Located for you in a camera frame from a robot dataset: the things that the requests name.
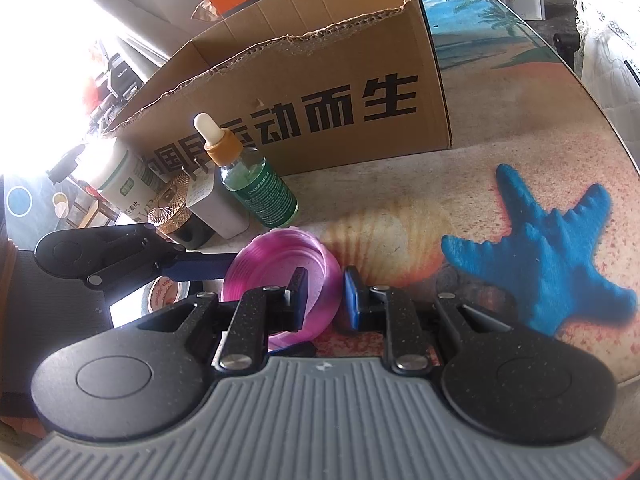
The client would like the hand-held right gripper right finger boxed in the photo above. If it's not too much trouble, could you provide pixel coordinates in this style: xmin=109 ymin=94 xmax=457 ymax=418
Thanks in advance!
xmin=342 ymin=265 xmax=522 ymax=376

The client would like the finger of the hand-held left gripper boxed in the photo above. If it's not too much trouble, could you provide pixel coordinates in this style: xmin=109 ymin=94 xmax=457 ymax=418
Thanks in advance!
xmin=82 ymin=222 xmax=244 ymax=289

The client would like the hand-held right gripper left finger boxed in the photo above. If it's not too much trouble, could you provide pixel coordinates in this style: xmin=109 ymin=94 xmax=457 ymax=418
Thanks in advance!
xmin=151 ymin=266 xmax=311 ymax=374

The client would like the pink plastic bowl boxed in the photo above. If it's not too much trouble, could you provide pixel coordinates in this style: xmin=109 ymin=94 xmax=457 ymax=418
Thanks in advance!
xmin=222 ymin=228 xmax=346 ymax=352

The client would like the white plug charger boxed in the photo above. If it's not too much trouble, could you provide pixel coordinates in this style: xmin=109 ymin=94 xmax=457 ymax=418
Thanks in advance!
xmin=182 ymin=166 xmax=251 ymax=241

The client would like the gold lidded black jar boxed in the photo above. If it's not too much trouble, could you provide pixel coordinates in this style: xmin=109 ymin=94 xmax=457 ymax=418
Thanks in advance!
xmin=149 ymin=172 xmax=214 ymax=252

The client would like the green dropper bottle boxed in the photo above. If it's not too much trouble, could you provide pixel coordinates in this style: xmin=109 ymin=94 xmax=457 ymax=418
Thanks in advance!
xmin=193 ymin=113 xmax=300 ymax=229

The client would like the large brown cardboard box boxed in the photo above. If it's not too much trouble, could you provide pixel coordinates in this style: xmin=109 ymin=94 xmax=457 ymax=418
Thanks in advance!
xmin=102 ymin=0 xmax=454 ymax=182

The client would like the grey tape roll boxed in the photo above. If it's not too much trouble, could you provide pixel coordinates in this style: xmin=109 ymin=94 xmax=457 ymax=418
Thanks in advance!
xmin=142 ymin=275 xmax=195 ymax=317

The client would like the white supplement bottle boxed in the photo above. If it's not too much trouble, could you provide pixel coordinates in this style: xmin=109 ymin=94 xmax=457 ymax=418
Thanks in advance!
xmin=86 ymin=141 xmax=162 ymax=224

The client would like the grey dotted cloth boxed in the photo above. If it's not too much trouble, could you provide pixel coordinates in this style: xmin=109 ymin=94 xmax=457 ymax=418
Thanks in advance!
xmin=0 ymin=174 xmax=82 ymax=233

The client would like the wheelchair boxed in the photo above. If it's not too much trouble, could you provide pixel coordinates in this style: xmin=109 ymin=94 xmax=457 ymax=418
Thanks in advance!
xmin=84 ymin=44 xmax=147 ymax=127

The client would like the white mattress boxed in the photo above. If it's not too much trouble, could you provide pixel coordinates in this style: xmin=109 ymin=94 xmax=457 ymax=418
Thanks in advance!
xmin=557 ymin=0 xmax=640 ymax=153

